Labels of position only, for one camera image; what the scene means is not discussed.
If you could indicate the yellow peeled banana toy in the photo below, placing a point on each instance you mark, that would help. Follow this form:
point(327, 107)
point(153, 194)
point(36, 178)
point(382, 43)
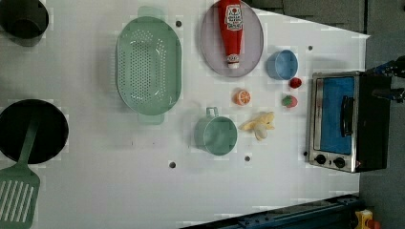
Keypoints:
point(259, 125)

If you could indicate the black toaster oven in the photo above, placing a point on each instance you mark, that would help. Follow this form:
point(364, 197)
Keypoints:
point(349, 123)

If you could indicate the orange slice toy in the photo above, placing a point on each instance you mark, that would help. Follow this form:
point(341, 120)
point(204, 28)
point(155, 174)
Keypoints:
point(242, 97)

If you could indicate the grey round plate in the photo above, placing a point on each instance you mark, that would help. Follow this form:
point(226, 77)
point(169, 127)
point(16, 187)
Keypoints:
point(212, 44)

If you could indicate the green perforated colander basket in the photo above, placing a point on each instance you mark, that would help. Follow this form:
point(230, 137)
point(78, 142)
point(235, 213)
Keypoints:
point(149, 66)

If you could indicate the strawberry toy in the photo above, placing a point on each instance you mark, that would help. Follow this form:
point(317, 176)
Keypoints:
point(289, 101)

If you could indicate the blue cup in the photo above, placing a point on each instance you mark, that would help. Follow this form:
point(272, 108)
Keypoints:
point(282, 65)

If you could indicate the red tomato toy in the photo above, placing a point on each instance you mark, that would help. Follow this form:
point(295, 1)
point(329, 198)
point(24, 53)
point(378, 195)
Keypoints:
point(295, 83)

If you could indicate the red ketchup bottle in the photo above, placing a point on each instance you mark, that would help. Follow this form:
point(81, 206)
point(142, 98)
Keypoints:
point(232, 26)

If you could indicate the black round pan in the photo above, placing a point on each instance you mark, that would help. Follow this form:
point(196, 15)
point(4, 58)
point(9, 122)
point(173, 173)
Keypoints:
point(52, 133)

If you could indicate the yellow emergency stop button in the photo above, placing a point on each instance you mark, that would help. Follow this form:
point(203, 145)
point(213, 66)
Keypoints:
point(366, 220)

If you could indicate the green slotted spatula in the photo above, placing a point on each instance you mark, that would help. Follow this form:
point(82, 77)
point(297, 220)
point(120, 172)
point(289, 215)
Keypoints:
point(20, 186)

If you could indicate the green mug with handle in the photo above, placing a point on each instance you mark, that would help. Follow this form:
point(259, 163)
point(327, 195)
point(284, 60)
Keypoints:
point(215, 134)

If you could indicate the blue table frame rail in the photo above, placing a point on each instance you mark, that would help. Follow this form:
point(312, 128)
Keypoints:
point(330, 213)

